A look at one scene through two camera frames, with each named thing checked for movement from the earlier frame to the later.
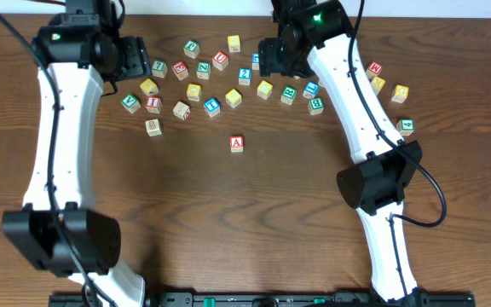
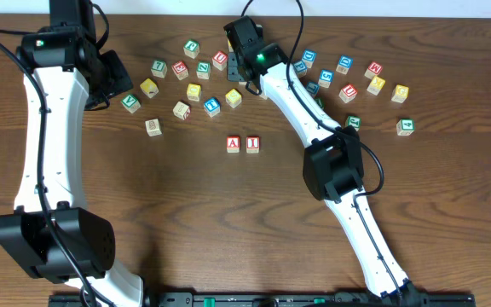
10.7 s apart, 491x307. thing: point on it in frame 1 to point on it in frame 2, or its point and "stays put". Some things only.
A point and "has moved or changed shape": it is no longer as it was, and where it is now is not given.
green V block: x=130 y=103 stays put
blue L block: x=310 y=89 stays put
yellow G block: x=400 y=94 stays put
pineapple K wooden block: x=154 y=127 stays put
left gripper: x=138 y=63 to x=123 y=80
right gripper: x=269 y=61 to x=233 y=72
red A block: x=237 y=143 has moved or changed shape
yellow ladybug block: x=233 y=98 stays put
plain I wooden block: x=181 y=110 stays put
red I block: x=153 y=104 to x=252 y=144
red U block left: x=220 y=60 stays put
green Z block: x=203 y=70 stays put
